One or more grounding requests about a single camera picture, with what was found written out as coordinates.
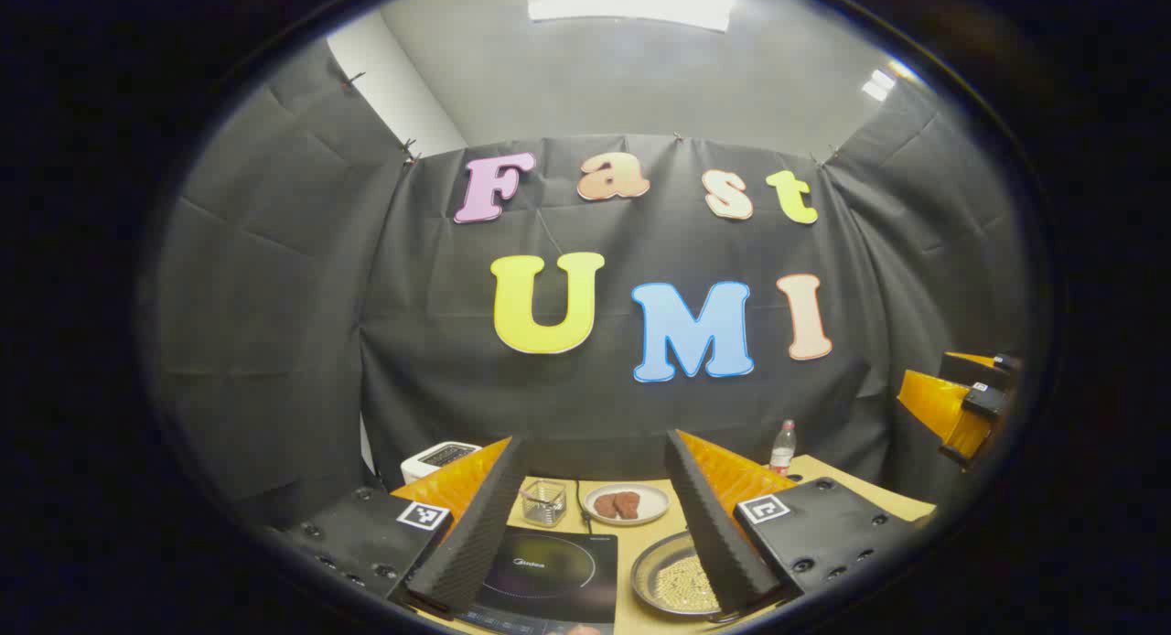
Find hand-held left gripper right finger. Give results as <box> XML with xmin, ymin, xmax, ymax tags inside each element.
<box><xmin>663</xmin><ymin>429</ymin><xmax>936</xmax><ymax>625</ymax></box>

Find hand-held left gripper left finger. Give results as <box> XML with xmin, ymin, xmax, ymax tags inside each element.
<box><xmin>274</xmin><ymin>436</ymin><xmax>530</xmax><ymax>618</ymax></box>

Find pile of soybeans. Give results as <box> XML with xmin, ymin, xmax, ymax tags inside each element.
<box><xmin>657</xmin><ymin>554</ymin><xmax>724</xmax><ymax>613</ymax></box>

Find steel pot with black handles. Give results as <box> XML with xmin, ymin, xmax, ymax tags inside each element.
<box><xmin>629</xmin><ymin>530</ymin><xmax>733</xmax><ymax>618</ymax></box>

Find black induction cooktop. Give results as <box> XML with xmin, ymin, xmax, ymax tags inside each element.
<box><xmin>457</xmin><ymin>525</ymin><xmax>619</xmax><ymax>635</ymax></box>

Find white round plate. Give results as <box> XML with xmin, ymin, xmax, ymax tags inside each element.
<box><xmin>582</xmin><ymin>482</ymin><xmax>671</xmax><ymax>527</ymax></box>

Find white toaster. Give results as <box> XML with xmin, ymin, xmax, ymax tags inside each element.
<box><xmin>401</xmin><ymin>441</ymin><xmax>483</xmax><ymax>486</ymax></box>

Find clear plastic water bottle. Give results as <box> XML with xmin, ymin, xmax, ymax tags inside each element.
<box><xmin>769</xmin><ymin>419</ymin><xmax>798</xmax><ymax>478</ymax></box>

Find metal wire basket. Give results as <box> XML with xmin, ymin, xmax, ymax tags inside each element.
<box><xmin>520</xmin><ymin>478</ymin><xmax>568</xmax><ymax>528</ymax></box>

